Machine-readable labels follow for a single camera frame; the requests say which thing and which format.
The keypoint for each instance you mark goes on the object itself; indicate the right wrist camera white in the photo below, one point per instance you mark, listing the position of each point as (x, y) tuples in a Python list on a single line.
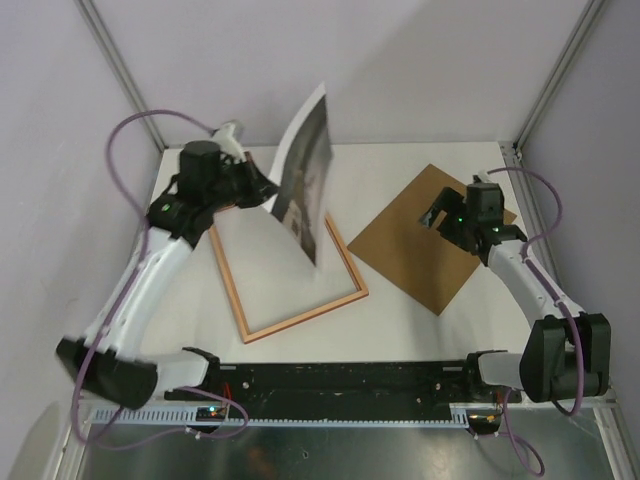
[(482, 177)]

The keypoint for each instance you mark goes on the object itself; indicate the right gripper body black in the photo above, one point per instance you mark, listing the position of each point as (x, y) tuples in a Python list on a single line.
[(456, 223)]

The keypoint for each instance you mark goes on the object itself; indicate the aluminium rail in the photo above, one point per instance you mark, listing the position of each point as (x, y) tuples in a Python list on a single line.
[(565, 390), (535, 225)]

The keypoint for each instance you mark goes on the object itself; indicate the aluminium corner post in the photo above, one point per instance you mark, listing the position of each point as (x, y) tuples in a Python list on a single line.
[(577, 39), (111, 53)]

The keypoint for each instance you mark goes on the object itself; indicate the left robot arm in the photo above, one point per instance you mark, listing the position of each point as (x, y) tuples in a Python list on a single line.
[(106, 360)]

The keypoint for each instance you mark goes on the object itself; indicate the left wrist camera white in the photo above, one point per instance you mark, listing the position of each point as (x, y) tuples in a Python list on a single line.
[(227, 136)]

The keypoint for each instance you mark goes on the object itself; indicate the orange wooden picture frame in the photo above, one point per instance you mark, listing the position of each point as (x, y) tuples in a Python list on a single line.
[(270, 283)]

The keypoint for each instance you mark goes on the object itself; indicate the brown frame backing board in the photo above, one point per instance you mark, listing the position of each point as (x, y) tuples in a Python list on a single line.
[(415, 259)]

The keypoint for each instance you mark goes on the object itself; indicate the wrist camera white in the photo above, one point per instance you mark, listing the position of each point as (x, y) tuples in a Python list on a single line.
[(482, 177), (227, 136)]

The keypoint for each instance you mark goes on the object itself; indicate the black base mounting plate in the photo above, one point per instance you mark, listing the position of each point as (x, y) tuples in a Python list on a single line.
[(395, 390)]

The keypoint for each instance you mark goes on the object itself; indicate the left aluminium corner post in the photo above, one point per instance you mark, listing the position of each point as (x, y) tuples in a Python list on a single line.
[(111, 53)]

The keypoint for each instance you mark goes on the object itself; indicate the grey slotted cable duct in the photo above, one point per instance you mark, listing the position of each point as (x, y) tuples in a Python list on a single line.
[(181, 414)]

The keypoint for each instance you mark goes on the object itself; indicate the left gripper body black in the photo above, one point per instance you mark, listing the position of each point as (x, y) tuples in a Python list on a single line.
[(239, 186)]

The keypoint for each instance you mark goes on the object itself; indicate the printed photo sheet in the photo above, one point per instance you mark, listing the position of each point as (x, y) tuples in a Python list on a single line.
[(300, 168)]

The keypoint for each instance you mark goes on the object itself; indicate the aluminium front rail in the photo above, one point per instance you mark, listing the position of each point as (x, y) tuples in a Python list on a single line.
[(565, 390)]

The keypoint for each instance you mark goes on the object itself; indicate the right aluminium corner post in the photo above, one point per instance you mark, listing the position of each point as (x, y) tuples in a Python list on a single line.
[(577, 39)]

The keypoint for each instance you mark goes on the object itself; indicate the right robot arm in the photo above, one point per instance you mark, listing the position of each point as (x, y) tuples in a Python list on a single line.
[(567, 354)]

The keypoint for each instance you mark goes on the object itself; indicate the aluminium right side rail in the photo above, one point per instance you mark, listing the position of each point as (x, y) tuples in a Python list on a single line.
[(535, 225)]

